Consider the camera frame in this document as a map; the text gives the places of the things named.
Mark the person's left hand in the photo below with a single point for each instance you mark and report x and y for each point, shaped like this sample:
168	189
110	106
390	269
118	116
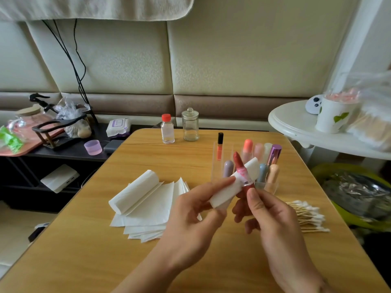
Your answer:
192	232

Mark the person's right hand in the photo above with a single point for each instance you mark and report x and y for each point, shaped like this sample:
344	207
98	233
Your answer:
284	247

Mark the pile of cotton swabs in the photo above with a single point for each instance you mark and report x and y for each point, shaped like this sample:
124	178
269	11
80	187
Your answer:
308	216

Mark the stack of white tissues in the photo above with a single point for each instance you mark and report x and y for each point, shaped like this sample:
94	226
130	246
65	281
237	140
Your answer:
150	210

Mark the white tissue sheet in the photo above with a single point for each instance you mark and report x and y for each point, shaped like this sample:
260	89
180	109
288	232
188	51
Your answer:
229	189

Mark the red lipstick pink tube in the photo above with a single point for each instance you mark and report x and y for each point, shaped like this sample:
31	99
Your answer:
242	174

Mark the yellow-green bin with bag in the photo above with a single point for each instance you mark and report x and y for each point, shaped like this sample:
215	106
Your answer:
360	195

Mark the clear bottle red cap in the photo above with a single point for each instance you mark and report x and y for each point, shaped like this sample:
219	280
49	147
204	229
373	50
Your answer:
167	131

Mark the glass jar with lid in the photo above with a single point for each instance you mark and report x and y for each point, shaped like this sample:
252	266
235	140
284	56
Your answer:
190	126

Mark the white round side table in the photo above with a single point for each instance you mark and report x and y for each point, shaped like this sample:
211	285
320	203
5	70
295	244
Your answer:
293	122

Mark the wet wipes pack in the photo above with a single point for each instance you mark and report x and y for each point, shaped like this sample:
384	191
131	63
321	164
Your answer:
117	128

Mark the small purple plastic cup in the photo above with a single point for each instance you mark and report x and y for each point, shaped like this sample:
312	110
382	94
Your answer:
93	148

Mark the white mug green leaf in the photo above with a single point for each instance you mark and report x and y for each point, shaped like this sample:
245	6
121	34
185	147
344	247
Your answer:
330	116

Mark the black low shelf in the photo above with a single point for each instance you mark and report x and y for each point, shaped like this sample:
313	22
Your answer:
73	152

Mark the white power bank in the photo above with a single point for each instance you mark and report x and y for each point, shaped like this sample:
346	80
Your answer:
59	178

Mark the white panda figure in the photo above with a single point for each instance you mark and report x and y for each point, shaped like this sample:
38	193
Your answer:
313	105

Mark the crumpled clear plastic bag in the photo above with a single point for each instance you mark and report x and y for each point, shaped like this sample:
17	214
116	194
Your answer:
70	106

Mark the pink tray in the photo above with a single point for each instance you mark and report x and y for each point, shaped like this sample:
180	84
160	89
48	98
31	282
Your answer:
24	149

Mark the beige padded backrest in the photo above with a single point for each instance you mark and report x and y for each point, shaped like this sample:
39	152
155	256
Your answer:
244	51

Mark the black clip tool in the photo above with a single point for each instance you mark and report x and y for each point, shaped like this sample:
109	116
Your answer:
40	99

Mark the jar with wooden lid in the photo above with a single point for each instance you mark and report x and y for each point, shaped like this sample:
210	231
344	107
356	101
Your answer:
29	111

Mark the green plastic wrapper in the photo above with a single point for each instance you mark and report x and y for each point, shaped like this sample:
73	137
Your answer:
9	140

